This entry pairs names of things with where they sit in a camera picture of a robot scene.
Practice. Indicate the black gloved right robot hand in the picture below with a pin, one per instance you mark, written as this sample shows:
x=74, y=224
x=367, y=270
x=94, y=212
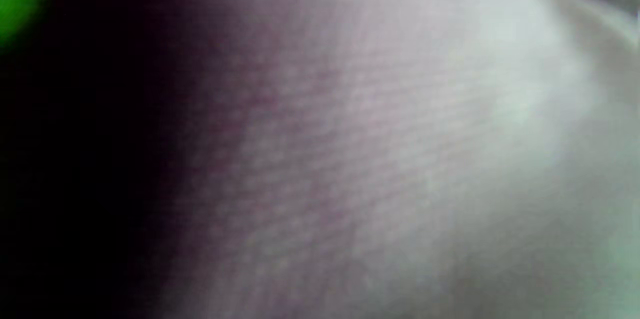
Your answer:
x=75, y=159

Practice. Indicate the magenta shorts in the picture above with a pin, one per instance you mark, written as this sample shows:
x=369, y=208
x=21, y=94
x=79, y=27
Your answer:
x=375, y=134

